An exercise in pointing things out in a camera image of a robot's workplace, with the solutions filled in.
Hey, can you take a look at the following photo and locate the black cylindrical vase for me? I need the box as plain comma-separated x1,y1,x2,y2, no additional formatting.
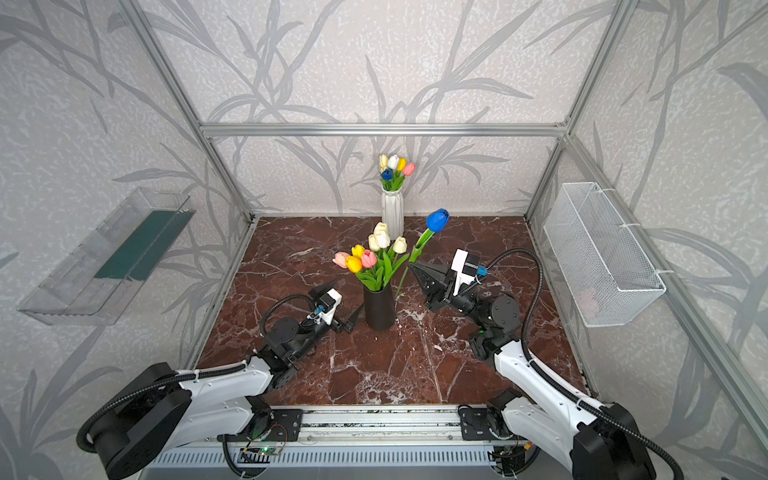
363,284,396,331

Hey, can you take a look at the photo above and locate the pink yellow tulip bundle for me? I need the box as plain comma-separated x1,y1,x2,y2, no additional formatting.
332,245,386,292

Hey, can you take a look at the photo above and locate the white ribbed ceramic vase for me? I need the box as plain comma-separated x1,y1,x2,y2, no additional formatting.
381,189,404,240

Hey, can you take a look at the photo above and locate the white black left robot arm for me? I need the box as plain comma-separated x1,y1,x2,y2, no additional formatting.
76,283,362,479

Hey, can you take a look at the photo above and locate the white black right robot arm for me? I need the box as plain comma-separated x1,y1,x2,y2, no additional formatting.
410,250,684,479

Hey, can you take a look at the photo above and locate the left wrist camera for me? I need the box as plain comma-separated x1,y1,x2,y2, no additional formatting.
309,288,342,326

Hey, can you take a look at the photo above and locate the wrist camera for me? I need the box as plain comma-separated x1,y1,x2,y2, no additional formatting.
450,249,487,296
309,288,342,326

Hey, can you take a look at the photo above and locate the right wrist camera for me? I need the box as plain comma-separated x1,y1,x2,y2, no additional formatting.
450,249,487,296

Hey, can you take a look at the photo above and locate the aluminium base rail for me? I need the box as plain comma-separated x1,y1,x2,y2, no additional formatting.
239,403,631,448

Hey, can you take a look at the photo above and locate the clear plastic wall shelf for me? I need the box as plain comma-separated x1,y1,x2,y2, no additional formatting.
18,188,196,326

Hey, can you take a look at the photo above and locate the aluminium frame profile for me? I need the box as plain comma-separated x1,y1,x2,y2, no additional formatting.
118,1,767,448

